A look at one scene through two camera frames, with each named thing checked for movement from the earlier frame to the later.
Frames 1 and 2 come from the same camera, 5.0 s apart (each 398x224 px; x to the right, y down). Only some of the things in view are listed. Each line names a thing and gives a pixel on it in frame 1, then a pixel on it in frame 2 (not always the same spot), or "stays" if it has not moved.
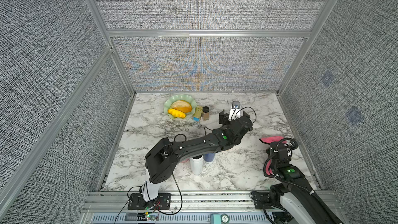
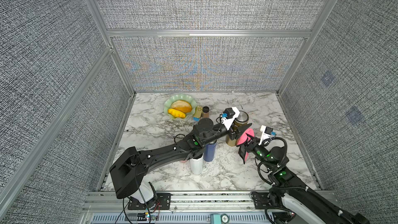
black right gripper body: [268, 151] -> [252, 150]
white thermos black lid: [196, 165] stays
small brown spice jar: [205, 111] stays
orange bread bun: [183, 105] stays
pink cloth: [272, 139] -> [243, 138]
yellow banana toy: [175, 113] stays
